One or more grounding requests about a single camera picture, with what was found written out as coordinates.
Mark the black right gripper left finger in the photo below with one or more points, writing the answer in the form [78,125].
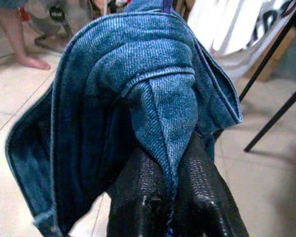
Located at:
[138,197]

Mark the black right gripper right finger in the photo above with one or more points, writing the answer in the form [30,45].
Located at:
[202,197]

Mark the blue denim jeans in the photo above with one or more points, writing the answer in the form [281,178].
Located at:
[138,61]

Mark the pale white shirt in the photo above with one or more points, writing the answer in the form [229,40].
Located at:
[232,32]

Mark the black clothes rack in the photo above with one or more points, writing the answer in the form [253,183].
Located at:
[273,121]

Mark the brown cardboard box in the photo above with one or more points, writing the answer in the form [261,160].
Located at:
[281,58]

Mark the person bare leg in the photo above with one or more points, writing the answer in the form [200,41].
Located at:
[17,42]

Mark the grey floor fan base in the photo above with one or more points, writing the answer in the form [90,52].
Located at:
[56,13]

